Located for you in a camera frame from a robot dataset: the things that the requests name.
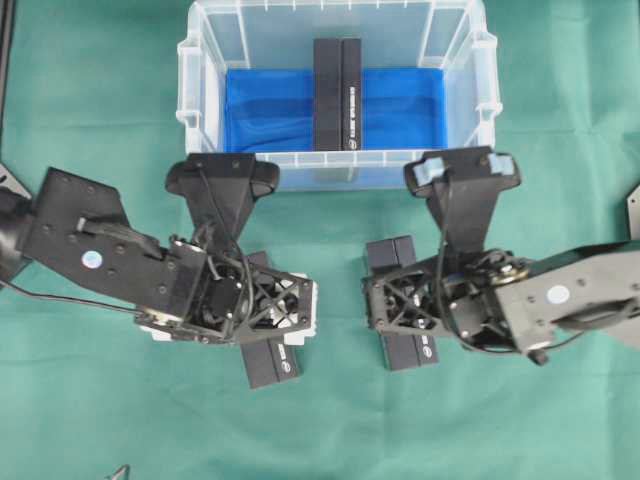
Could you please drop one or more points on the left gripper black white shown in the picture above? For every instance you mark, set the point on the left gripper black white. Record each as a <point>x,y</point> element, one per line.
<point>241,301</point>

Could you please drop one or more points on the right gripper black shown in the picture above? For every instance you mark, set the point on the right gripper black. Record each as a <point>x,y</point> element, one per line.
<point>448,295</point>

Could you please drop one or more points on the black camera box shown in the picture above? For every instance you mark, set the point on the black camera box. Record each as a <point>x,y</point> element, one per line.
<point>401,351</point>
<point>337,102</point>
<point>272,360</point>

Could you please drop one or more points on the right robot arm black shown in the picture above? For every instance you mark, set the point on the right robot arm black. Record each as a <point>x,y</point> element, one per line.
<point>567,295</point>

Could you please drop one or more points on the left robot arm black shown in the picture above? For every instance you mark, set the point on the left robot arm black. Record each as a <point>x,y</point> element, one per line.
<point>78,228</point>

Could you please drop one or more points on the clear plastic storage case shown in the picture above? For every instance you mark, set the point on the clear plastic storage case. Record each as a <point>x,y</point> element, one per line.
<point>451,36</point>

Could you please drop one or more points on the green table cloth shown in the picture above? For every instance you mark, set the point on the green table cloth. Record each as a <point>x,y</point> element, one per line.
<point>92,90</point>

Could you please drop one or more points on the blue foam liner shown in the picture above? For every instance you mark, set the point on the blue foam liner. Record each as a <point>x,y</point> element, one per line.
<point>272,110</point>

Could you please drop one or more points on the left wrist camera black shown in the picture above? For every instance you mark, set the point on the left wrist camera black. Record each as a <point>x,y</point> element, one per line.
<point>221,190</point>

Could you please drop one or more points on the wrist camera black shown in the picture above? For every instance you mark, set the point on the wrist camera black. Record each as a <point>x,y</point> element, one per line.
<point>461,188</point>
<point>221,190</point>

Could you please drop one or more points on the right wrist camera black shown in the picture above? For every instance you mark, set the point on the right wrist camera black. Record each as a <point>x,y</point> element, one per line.
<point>461,188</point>

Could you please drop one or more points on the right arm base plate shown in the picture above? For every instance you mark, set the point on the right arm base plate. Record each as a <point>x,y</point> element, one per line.
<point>633,213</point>

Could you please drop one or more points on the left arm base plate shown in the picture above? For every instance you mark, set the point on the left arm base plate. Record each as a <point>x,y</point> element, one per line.
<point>10,182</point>

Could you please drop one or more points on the black frame rail left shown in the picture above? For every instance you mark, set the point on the black frame rail left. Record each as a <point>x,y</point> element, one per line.
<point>7,28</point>

